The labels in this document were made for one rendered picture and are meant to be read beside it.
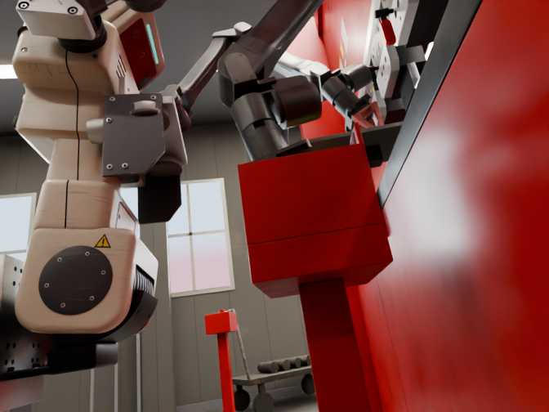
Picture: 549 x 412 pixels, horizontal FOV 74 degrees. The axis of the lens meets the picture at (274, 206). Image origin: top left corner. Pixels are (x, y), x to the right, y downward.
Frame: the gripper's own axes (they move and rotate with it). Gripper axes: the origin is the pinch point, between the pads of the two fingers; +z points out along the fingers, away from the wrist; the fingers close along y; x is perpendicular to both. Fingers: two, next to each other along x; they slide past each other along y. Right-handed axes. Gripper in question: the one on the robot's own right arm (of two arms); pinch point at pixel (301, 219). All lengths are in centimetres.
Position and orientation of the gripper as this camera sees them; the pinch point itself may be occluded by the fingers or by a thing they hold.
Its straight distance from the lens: 48.2
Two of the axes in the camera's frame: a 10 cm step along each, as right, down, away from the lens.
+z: 3.8, 8.6, -3.4
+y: 9.2, -3.8, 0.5
